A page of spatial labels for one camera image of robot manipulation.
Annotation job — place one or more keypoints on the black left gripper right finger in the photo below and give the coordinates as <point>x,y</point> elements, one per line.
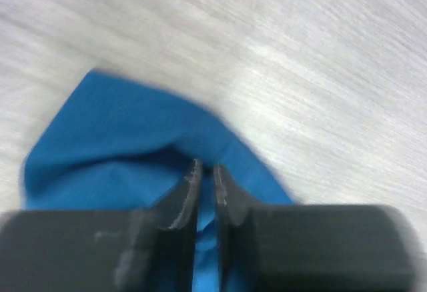
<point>267,247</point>

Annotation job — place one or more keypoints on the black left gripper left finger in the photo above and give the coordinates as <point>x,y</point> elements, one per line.
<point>104,250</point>

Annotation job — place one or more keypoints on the blue t shirt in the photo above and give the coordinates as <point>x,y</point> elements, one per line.
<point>116,144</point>

